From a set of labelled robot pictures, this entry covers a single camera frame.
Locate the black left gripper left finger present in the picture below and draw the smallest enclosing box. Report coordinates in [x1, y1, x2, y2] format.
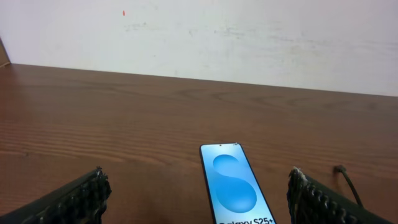
[1, 167, 111, 224]

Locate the black USB charging cable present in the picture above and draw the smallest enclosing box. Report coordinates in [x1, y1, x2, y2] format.
[333, 164, 364, 208]

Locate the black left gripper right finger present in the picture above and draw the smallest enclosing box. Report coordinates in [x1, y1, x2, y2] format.
[287, 166, 390, 224]

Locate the blue screen Galaxy smartphone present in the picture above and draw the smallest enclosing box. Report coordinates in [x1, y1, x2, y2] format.
[200, 142, 275, 224]

